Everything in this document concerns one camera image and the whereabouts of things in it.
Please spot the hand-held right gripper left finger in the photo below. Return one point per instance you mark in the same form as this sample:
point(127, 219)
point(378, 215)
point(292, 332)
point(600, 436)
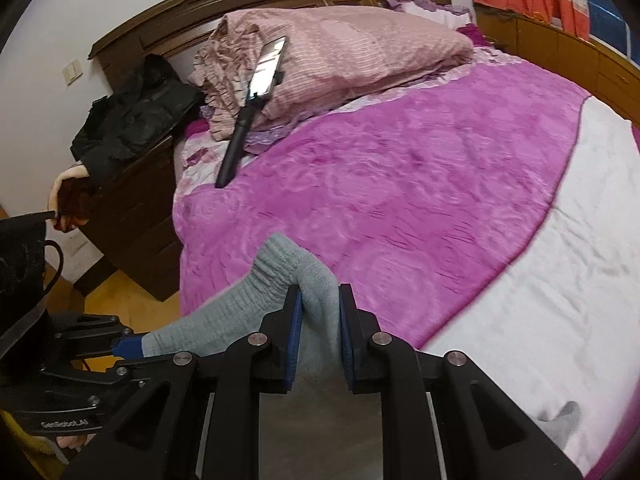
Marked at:
point(296, 350)

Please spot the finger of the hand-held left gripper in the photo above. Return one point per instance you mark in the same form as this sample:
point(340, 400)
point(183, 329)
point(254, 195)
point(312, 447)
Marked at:
point(127, 348)
point(122, 371)

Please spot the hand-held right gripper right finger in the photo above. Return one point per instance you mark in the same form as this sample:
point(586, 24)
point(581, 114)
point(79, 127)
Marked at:
point(347, 350)

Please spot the grey pants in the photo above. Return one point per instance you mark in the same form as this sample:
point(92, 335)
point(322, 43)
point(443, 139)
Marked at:
point(280, 270)

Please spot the person's left hand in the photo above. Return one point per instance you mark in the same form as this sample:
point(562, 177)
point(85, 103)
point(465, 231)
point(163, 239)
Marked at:
point(72, 442)

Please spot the dark wooden nightstand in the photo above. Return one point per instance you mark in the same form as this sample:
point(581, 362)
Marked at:
point(135, 220)

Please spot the dark red bag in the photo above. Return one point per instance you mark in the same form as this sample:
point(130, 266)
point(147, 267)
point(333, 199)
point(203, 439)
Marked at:
point(75, 200)

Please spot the pink and white striped blanket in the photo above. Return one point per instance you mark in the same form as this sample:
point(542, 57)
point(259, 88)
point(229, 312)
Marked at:
point(400, 170)

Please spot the floral bed sheet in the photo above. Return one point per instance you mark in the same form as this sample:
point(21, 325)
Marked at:
point(200, 157)

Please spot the black jacket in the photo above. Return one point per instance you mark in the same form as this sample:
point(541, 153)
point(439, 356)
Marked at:
point(135, 115)

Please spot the smartphone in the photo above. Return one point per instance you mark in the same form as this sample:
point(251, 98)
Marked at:
point(267, 67)

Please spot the pink ruffled pillow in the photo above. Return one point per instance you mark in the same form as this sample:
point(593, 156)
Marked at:
point(360, 55)

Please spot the magenta pillow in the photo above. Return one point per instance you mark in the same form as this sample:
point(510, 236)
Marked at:
point(472, 35)

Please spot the dark wooden headboard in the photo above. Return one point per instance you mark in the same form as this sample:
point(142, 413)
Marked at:
point(200, 5)

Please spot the purple ruffled pillow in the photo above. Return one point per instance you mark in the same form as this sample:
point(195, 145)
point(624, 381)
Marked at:
point(415, 0)

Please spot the window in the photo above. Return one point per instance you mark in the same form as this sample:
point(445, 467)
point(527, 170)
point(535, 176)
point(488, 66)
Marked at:
point(610, 20)

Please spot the wall switch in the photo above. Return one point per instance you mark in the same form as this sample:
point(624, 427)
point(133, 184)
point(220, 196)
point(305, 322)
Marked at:
point(73, 71)

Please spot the wooden wall cabinet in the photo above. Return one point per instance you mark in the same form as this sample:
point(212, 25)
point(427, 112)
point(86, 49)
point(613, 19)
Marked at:
point(550, 55)

